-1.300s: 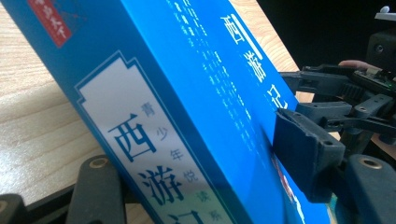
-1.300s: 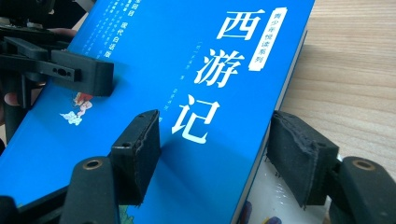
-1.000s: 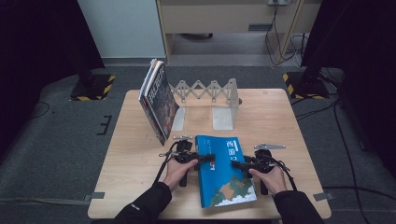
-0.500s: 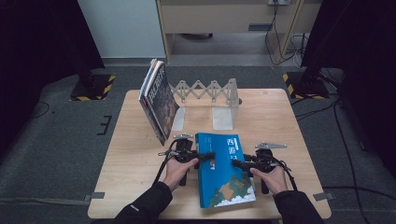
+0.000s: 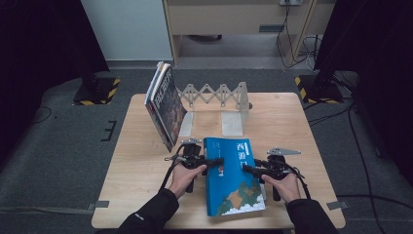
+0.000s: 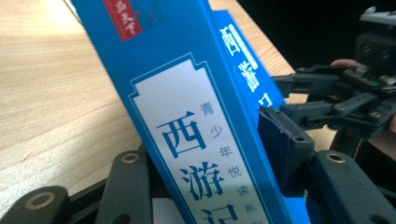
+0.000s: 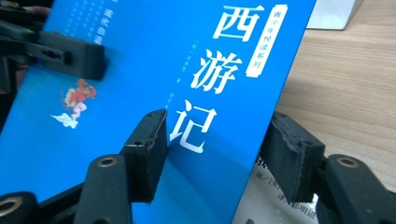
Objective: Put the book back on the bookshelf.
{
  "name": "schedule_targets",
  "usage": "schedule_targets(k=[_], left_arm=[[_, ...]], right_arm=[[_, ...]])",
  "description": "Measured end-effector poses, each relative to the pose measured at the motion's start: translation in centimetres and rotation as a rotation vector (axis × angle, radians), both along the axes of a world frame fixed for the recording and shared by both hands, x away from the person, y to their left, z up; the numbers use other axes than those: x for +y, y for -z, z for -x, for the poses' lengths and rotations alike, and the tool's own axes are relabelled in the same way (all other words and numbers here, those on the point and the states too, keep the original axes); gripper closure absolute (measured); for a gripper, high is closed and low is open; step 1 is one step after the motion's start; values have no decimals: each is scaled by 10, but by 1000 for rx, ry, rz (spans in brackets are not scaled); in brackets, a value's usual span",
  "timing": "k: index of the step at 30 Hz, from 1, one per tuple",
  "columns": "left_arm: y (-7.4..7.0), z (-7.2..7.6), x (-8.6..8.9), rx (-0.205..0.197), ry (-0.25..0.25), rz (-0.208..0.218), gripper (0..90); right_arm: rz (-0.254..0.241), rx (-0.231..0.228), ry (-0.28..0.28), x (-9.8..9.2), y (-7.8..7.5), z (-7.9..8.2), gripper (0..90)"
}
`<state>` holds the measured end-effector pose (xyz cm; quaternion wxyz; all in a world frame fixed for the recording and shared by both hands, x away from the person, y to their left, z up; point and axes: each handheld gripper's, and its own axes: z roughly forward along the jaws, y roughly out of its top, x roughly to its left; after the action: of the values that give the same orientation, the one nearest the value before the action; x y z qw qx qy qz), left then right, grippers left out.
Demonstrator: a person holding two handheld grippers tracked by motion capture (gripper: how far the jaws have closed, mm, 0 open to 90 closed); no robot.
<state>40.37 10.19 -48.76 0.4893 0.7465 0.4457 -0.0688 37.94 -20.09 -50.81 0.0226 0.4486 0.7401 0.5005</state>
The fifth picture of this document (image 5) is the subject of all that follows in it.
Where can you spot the black stand post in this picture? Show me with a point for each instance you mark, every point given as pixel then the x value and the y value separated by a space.
pixel 91 81
pixel 326 74

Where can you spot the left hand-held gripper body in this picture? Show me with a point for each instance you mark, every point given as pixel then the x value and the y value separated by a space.
pixel 191 159

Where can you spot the white power outlet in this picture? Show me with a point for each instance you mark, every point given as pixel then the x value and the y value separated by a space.
pixel 290 2

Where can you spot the dark curtain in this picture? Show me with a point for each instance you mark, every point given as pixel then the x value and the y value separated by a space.
pixel 39 65
pixel 383 81

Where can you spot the light wooden desk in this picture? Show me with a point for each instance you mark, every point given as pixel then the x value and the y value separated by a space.
pixel 227 18

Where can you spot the white panel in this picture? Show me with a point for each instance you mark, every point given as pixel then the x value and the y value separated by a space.
pixel 126 29

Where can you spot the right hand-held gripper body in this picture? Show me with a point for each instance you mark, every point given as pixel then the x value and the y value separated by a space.
pixel 276 165

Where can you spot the black stand base yellow stripes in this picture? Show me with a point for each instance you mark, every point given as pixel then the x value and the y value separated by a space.
pixel 105 94
pixel 316 94

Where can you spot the blue book with map picture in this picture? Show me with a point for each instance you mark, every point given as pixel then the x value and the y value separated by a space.
pixel 232 182

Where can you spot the grey tape piece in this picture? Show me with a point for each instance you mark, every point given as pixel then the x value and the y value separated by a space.
pixel 99 205
pixel 337 205

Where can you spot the person's left hand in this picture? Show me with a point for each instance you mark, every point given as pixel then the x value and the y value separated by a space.
pixel 185 178

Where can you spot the dark illustrated magazine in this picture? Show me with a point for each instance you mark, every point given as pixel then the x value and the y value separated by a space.
pixel 170 107

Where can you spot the grey portrait magazine red label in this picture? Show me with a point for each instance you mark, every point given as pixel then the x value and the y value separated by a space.
pixel 152 107

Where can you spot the grey expandable metal book rack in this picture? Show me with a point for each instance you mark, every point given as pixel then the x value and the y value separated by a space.
pixel 224 97

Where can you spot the person's right hand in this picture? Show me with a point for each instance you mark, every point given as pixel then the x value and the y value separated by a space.
pixel 285 188

